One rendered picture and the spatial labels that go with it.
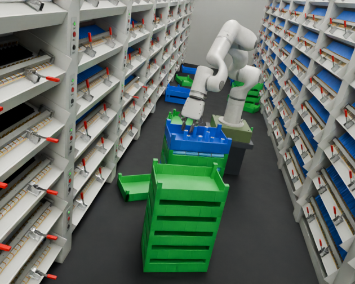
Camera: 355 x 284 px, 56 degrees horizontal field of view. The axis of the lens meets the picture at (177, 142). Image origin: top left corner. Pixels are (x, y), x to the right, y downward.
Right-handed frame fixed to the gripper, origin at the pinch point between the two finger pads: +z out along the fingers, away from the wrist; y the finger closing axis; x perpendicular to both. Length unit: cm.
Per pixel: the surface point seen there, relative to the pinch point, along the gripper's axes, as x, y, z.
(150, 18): -54, 63, -70
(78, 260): 24, 24, 73
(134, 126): -89, 65, 7
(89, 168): 11, 39, 34
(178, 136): -5.6, 4.5, 5.2
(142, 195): -26, 21, 45
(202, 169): 9.1, -15.0, 16.7
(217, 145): 0.8, -17.1, 4.1
